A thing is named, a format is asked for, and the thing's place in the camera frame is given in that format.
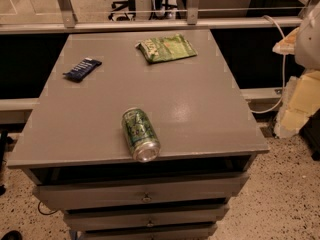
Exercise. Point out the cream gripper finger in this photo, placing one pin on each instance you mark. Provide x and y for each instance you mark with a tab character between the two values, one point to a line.
286	46
301	100

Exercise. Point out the green jalapeno chip bag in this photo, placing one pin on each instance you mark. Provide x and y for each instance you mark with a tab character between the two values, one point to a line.
165	49

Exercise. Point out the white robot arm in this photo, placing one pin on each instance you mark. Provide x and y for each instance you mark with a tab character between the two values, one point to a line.
307	49

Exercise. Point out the green soda can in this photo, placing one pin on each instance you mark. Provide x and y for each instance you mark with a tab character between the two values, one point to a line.
140	135

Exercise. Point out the bottom grey drawer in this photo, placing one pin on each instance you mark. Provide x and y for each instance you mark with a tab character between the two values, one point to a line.
196	231

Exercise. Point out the grey drawer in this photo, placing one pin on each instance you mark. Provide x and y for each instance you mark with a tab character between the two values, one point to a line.
196	231
147	218
156	190

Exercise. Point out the black office chair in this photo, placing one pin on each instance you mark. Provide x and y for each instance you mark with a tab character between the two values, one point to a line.
122	10

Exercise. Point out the dark blue snack bar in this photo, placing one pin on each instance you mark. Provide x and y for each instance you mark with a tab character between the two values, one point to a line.
82	70

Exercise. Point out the grey drawer cabinet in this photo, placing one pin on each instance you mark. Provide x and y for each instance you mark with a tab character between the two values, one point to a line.
129	150

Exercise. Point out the middle grey drawer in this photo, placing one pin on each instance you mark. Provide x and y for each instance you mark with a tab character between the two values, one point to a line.
147	218

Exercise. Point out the top grey drawer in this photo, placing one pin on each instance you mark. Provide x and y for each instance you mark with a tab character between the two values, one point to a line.
156	190

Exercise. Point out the black shoe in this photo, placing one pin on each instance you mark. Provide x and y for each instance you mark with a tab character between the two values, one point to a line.
12	235

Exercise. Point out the metal railing frame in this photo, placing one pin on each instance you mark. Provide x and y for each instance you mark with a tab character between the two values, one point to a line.
76	16

